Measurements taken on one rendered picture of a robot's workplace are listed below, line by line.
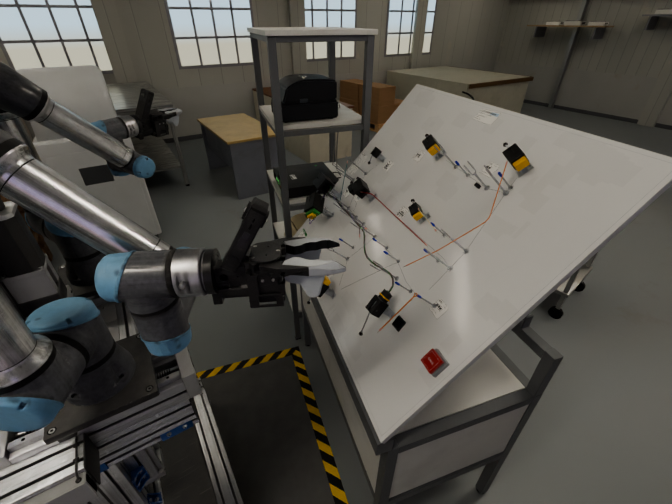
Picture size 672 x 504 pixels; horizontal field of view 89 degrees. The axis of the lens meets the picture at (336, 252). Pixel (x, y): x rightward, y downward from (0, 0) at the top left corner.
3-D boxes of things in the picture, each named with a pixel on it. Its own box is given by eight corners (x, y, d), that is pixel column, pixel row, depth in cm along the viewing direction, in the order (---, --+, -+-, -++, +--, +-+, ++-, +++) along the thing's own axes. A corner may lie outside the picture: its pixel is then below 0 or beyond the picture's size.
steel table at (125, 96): (165, 145, 621) (145, 72, 555) (193, 185, 469) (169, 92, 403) (113, 152, 585) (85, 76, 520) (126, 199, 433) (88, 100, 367)
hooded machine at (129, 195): (164, 240, 353) (108, 69, 265) (87, 260, 323) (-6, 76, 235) (153, 210, 409) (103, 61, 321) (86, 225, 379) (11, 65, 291)
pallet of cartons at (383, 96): (371, 114, 824) (373, 76, 778) (410, 127, 726) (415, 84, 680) (336, 119, 781) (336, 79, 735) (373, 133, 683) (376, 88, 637)
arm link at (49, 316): (123, 328, 83) (101, 286, 76) (97, 376, 72) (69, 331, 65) (70, 332, 82) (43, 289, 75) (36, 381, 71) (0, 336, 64)
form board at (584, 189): (293, 240, 192) (291, 238, 191) (419, 86, 168) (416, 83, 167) (384, 443, 100) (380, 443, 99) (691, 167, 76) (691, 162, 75)
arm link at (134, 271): (125, 284, 58) (107, 242, 53) (192, 280, 59) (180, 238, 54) (104, 318, 51) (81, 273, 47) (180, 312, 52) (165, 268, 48)
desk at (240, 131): (237, 201, 430) (227, 142, 389) (207, 168, 522) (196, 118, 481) (286, 188, 460) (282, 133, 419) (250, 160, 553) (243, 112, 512)
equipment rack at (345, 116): (295, 341, 243) (264, 30, 139) (278, 288, 290) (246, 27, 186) (361, 324, 256) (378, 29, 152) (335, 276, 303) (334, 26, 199)
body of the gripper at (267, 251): (289, 281, 60) (219, 285, 59) (285, 236, 56) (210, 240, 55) (288, 306, 53) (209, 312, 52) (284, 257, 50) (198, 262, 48)
